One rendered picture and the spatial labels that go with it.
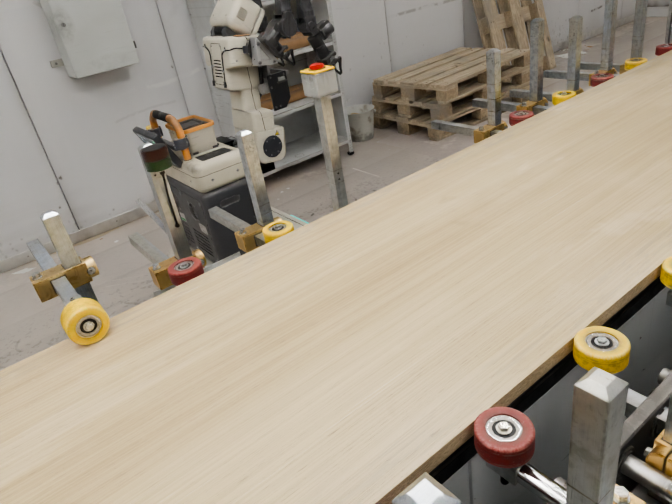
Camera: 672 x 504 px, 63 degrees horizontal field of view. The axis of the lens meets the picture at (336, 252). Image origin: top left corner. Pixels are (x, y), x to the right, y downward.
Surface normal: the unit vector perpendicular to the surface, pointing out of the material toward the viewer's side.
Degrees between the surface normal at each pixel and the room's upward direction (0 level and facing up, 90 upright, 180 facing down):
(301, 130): 90
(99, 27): 90
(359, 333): 0
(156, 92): 90
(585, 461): 90
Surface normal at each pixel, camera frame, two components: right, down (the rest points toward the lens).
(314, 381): -0.16, -0.86
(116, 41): 0.61, 0.30
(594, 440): -0.78, 0.41
